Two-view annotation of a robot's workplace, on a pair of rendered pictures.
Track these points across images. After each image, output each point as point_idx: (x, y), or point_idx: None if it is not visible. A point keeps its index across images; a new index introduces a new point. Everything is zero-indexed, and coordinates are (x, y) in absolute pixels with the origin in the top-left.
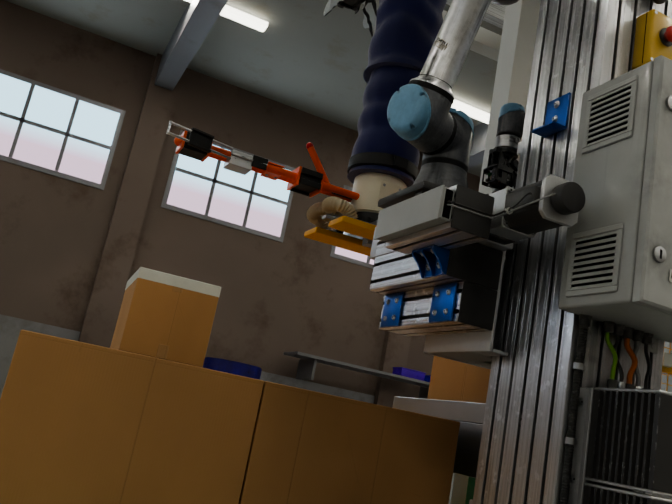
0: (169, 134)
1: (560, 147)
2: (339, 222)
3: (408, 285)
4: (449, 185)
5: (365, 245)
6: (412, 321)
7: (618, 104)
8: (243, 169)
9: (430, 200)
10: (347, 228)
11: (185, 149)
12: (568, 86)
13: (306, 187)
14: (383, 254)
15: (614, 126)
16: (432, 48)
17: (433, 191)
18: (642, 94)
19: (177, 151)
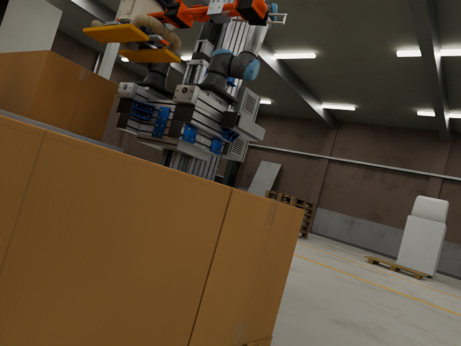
0: (281, 24)
1: (228, 91)
2: (177, 60)
3: (209, 132)
4: None
5: (132, 48)
6: (200, 145)
7: (252, 102)
8: (218, 21)
9: (261, 132)
10: (165, 58)
11: (258, 17)
12: None
13: (178, 20)
14: (201, 108)
15: (250, 108)
16: (259, 44)
17: (263, 129)
18: (256, 106)
19: (256, 10)
